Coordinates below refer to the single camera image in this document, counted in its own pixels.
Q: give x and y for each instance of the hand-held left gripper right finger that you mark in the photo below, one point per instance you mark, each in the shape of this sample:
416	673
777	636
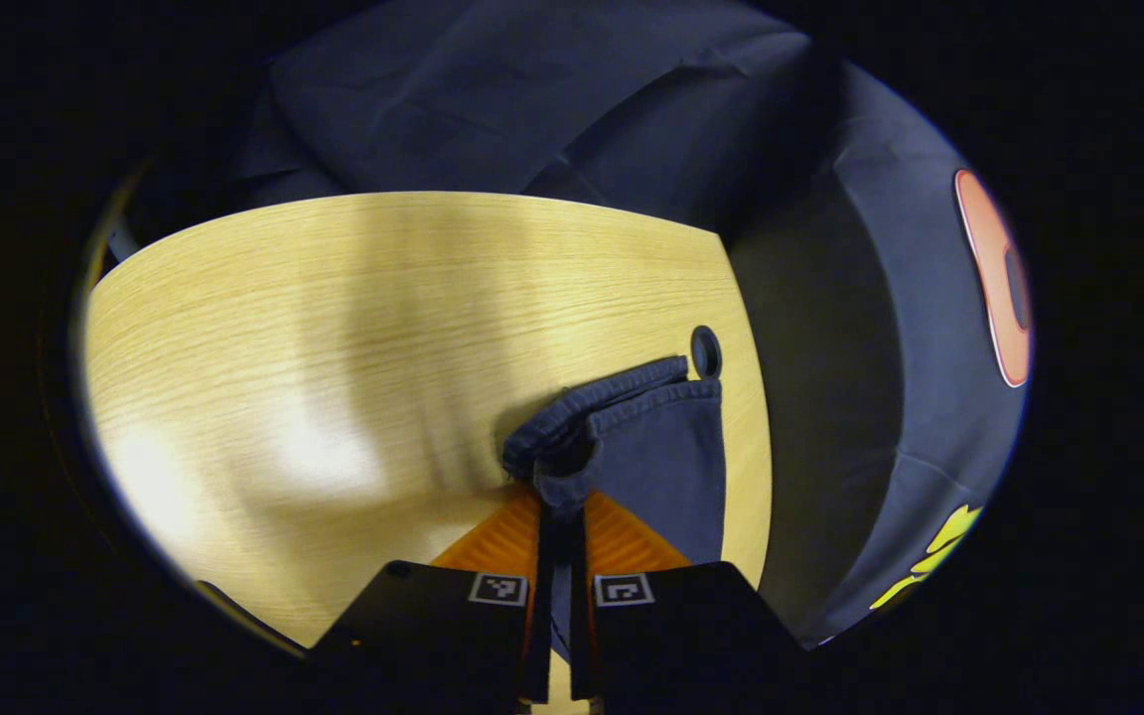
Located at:
580	616

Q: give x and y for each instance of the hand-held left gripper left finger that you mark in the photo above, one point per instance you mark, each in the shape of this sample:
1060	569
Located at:
535	616

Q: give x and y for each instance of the dark grey jeans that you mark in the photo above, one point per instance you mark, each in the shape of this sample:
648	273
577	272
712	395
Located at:
661	467

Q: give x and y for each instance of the black backdrop cloth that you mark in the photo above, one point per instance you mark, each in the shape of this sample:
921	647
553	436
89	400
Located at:
830	348

